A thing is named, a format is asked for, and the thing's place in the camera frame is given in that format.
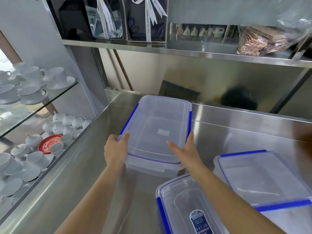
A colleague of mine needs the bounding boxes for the black box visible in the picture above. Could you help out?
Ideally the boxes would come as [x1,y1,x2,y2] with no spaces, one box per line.
[46,0,93,40]

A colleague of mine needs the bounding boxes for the stainless steel shelf board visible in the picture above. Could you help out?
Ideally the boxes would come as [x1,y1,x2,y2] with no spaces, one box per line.
[62,39,312,69]

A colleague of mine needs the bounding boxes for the red saucer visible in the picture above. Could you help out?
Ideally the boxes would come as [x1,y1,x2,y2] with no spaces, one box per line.
[38,134,63,155]

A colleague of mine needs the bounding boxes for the large clear blue-clip container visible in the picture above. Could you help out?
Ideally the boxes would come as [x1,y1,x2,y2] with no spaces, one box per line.
[213,150,312,234]

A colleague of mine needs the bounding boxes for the person's right hand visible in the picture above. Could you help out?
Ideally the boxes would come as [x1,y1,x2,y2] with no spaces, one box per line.
[166,131,206,175]

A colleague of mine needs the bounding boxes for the pile of brown sachets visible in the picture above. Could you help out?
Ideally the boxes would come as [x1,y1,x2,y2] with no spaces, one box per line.
[237,26,294,56]

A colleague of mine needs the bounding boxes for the clear gift box white ribbon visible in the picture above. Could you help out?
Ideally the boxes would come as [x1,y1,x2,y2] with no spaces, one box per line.
[124,0,169,43]
[83,0,128,41]

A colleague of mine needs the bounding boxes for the person's right forearm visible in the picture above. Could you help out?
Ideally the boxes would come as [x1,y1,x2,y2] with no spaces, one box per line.
[188,163,287,234]

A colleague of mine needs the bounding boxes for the group of white tableware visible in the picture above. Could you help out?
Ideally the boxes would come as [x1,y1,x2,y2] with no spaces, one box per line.
[0,133,73,200]

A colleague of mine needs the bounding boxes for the clear container with blue clips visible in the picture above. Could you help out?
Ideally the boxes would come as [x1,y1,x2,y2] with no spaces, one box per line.
[117,95,193,178]

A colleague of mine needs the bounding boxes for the clear container with dark label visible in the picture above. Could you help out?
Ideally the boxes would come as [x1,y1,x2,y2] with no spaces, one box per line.
[156,174,233,234]

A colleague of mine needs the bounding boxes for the glass shelf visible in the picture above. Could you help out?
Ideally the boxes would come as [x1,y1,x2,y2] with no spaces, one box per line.
[0,80,80,140]

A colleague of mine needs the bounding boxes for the person's left hand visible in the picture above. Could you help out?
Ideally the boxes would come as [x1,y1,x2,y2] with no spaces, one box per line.
[104,131,130,170]

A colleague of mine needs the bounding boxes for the group of white cups and saucers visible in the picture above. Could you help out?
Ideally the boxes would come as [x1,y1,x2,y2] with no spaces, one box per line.
[0,62,76,105]

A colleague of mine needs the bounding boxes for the group of white creamer jugs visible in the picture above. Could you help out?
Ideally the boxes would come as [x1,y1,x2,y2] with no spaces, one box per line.
[42,111,93,138]

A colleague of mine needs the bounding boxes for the clear plastic bag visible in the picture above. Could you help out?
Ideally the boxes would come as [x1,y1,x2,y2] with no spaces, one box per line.
[236,0,312,57]

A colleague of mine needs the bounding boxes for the person's left forearm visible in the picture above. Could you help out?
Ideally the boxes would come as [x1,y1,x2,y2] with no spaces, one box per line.
[54,163,126,234]

